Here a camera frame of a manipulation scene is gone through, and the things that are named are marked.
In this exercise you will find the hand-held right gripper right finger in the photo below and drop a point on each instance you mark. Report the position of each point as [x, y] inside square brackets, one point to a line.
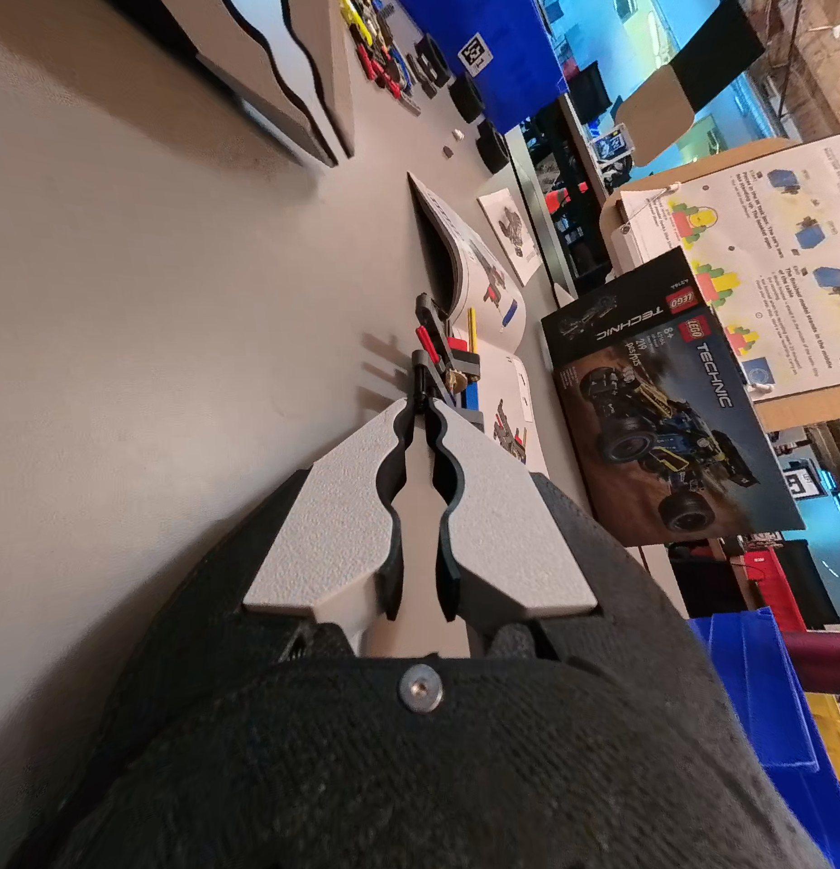
[522, 543]

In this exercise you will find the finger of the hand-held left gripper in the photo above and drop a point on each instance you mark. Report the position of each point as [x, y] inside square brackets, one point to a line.
[257, 74]
[328, 61]

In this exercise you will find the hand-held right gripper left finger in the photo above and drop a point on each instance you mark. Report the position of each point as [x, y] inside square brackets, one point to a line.
[325, 543]

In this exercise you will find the pile of lego pieces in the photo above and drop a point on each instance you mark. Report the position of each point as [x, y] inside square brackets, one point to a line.
[379, 54]

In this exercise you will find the grey lego chassis assembly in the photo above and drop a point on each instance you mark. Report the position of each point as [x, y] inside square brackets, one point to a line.
[454, 366]

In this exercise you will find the black lego tyre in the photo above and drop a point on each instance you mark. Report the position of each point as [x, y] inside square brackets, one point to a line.
[431, 61]
[466, 96]
[492, 146]

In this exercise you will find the lego set box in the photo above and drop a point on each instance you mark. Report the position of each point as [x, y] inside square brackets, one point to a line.
[664, 434]

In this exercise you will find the tagged blue storage bin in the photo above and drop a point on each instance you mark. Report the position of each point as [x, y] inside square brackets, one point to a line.
[508, 61]

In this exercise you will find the small instruction leaflet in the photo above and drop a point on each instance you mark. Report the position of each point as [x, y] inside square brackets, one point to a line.
[512, 234]

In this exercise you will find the red storage bin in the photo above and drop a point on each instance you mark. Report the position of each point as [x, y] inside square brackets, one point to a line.
[773, 587]

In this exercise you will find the open instruction booklet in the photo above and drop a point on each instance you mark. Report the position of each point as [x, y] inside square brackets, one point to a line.
[488, 285]

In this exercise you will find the white poster stand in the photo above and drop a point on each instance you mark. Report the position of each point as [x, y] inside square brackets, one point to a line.
[620, 237]

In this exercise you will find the maroon water bottle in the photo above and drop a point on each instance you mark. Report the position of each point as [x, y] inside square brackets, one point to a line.
[824, 662]

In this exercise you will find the hanging tan board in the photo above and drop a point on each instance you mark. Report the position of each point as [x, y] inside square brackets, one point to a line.
[657, 115]

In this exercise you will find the yellow storage bin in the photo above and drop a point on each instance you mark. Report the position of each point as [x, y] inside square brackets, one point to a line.
[834, 730]

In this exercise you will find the task instruction poster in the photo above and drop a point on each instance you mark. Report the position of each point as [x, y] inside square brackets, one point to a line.
[766, 271]

